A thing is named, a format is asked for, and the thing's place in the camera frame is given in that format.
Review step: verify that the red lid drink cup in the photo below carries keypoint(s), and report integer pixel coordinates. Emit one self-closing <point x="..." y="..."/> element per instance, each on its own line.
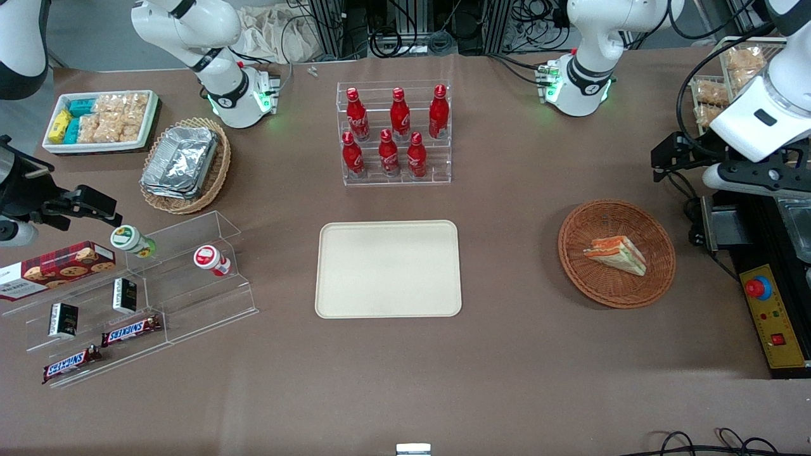
<point x="209" y="258"/>

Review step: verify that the beige plastic tray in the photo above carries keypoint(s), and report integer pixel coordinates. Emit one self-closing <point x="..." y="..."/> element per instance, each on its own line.
<point x="388" y="269"/>

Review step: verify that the oval light wicker basket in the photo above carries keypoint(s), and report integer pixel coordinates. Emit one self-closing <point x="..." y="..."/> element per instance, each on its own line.
<point x="215" y="177"/>

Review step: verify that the red emergency stop button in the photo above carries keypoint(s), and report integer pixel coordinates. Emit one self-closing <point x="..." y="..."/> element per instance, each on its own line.
<point x="758" y="288"/>

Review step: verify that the clear acrylic stepped shelf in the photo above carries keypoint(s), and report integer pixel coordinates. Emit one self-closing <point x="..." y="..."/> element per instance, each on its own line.
<point x="190" y="304"/>

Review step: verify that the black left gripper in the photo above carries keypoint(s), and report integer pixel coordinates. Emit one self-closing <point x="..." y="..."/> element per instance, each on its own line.
<point x="696" y="151"/>

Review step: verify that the red cola bottle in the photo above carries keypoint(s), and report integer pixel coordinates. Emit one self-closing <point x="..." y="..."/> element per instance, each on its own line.
<point x="438" y="114"/>
<point x="400" y="117"/>
<point x="389" y="157"/>
<point x="357" y="117"/>
<point x="416" y="158"/>
<point x="352" y="158"/>

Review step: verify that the Snickers chocolate bar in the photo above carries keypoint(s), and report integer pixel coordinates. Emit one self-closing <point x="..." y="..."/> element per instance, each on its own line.
<point x="130" y="330"/>
<point x="68" y="364"/>

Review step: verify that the yellow control panel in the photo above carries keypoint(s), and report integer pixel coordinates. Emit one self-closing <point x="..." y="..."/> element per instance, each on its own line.
<point x="779" y="329"/>

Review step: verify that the round brown wicker basket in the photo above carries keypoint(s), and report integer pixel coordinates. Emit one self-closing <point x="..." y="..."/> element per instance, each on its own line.
<point x="589" y="278"/>

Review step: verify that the triangular sandwich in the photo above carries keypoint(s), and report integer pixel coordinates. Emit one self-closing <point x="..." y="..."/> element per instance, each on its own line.
<point x="618" y="253"/>

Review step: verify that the silver metal bracket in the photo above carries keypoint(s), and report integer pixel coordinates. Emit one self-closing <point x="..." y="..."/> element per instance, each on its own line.
<point x="413" y="449"/>

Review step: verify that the fried snack bag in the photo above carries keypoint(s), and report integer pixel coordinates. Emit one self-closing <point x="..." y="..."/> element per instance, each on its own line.
<point x="711" y="92"/>
<point x="708" y="114"/>
<point x="744" y="78"/>
<point x="744" y="58"/>

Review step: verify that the white rectangular snack tray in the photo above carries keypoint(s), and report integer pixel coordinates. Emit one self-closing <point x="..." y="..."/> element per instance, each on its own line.
<point x="95" y="147"/>

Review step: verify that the small black white box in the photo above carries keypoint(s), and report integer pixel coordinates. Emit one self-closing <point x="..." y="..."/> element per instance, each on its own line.
<point x="125" y="296"/>
<point x="63" y="320"/>

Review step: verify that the green lid drink cup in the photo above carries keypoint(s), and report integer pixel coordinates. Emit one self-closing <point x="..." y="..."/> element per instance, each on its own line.
<point x="130" y="239"/>

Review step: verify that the clear rice cracker bag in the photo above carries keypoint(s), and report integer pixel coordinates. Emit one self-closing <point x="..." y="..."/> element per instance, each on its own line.
<point x="120" y="104"/>
<point x="108" y="130"/>
<point x="131" y="125"/>
<point x="89" y="128"/>

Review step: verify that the teal snack pack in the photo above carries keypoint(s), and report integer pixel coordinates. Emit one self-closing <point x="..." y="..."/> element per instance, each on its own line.
<point x="82" y="106"/>
<point x="73" y="130"/>

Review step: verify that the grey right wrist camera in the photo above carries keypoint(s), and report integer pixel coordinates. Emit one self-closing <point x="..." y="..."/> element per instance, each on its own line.
<point x="14" y="233"/>

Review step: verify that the white crumpled cloth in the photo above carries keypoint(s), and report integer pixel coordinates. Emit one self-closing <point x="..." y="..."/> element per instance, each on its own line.
<point x="272" y="35"/>

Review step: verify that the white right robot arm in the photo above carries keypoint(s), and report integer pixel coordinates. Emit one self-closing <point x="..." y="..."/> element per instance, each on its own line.
<point x="223" y="95"/>

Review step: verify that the clear acrylic bottle rack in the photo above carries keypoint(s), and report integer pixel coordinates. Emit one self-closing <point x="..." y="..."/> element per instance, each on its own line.
<point x="437" y="171"/>

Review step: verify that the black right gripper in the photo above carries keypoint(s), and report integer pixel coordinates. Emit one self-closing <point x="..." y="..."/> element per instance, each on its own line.
<point x="24" y="189"/>

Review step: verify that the black table appliance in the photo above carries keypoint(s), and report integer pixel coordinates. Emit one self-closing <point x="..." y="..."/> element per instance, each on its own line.
<point x="760" y="234"/>

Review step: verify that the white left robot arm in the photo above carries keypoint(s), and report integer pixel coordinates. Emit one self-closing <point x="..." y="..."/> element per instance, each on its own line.
<point x="586" y="69"/>

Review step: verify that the yellow snack pack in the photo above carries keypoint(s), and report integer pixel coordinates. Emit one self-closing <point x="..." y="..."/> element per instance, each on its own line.
<point x="59" y="125"/>

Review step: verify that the aluminium foil tray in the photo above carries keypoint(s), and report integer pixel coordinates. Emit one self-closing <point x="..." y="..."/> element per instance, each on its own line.
<point x="180" y="158"/>
<point x="171" y="192"/>

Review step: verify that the red tartan cookie box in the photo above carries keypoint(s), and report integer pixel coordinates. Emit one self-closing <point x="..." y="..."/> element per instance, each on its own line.
<point x="57" y="269"/>

